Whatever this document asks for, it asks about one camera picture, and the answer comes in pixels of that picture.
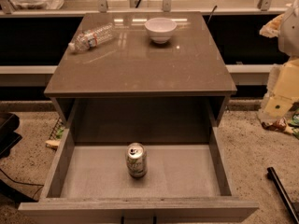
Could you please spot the black pole on floor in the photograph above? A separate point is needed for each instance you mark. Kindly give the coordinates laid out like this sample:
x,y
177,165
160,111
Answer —
x,y
292,207

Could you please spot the brown snack bag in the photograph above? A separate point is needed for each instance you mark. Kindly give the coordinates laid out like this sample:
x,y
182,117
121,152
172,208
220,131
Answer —
x,y
279,125

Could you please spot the green 7up soda can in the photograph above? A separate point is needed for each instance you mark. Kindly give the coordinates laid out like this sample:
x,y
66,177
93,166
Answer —
x,y
136,160

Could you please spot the wire basket with snacks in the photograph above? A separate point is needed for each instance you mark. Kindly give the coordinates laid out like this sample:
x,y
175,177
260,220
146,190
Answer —
x,y
55,135

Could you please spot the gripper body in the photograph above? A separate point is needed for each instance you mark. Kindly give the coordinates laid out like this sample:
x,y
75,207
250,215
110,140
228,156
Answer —
x,y
290,33

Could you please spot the black drawer handle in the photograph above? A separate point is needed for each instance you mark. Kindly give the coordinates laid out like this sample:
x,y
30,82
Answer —
x,y
146,220

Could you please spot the green snack bag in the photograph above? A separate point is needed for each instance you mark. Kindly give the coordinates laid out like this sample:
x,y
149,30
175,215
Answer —
x,y
294,123

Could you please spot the clear plastic water bottle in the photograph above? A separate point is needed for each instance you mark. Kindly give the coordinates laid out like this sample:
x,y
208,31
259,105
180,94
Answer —
x,y
89,39

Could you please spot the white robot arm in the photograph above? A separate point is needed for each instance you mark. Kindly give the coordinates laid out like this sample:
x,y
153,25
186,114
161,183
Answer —
x,y
286,28

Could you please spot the brown cabinet with glossy top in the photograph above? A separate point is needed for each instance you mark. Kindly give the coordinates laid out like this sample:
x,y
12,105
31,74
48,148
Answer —
x,y
134,90

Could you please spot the white ceramic bowl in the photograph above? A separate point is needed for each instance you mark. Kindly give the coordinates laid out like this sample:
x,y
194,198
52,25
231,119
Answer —
x,y
160,30

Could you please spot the black equipment base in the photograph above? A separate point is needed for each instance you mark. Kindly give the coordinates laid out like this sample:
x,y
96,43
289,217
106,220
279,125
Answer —
x,y
9,123

